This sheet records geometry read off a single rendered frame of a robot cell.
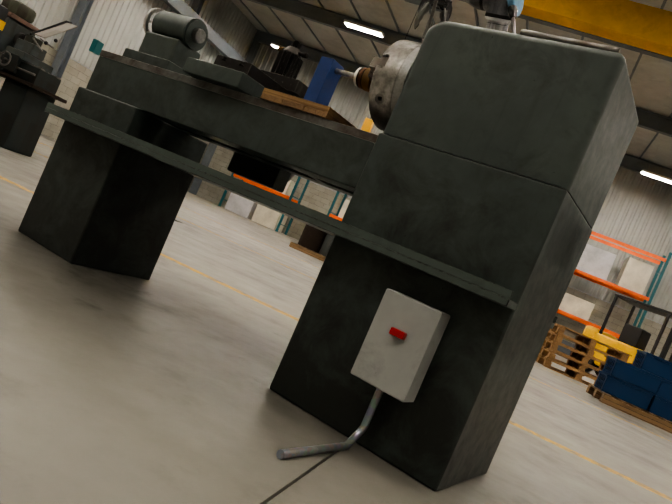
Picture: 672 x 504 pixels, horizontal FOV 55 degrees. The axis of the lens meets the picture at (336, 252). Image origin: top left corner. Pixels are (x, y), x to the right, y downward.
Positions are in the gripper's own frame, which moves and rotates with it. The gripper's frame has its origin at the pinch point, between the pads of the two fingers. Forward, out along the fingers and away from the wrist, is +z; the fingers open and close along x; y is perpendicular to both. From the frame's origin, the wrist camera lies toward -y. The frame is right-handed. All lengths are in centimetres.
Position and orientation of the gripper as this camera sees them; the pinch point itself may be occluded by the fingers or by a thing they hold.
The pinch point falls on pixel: (427, 30)
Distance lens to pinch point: 232.8
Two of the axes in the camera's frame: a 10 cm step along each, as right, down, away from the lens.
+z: -3.5, 9.3, 0.9
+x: 9.3, 3.5, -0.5
